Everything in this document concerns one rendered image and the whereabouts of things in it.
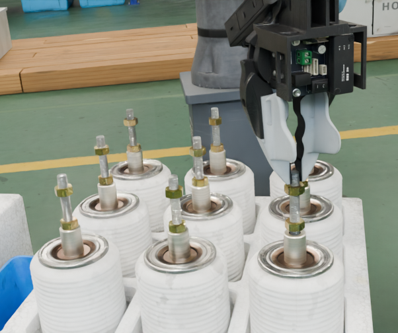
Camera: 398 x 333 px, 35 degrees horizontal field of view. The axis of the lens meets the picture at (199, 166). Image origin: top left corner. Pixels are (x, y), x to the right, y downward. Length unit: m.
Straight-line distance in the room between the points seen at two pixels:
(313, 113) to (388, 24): 2.17
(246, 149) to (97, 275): 0.53
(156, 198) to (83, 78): 1.69
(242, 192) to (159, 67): 1.70
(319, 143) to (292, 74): 0.10
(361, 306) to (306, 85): 0.28
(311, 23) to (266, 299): 0.27
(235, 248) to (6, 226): 0.42
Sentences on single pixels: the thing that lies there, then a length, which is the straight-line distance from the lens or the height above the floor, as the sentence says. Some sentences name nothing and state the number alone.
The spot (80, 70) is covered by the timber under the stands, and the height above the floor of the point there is 0.07.
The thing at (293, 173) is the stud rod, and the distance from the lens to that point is 0.61.
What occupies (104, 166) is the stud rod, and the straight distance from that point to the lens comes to 0.78.
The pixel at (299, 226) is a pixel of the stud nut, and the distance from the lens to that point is 0.63.
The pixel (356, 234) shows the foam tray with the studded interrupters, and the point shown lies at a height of 0.18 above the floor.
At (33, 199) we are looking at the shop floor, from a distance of 1.53.
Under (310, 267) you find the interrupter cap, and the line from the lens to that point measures 0.63.
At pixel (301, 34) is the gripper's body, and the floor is 0.49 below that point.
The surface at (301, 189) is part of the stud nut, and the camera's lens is 0.61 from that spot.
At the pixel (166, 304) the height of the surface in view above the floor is 0.22.
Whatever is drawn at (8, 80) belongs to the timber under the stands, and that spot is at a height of 0.05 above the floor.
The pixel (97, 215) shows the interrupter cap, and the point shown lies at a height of 0.25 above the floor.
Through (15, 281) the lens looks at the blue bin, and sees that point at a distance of 1.02.
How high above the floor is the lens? 0.57
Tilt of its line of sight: 21 degrees down
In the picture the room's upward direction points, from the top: 4 degrees counter-clockwise
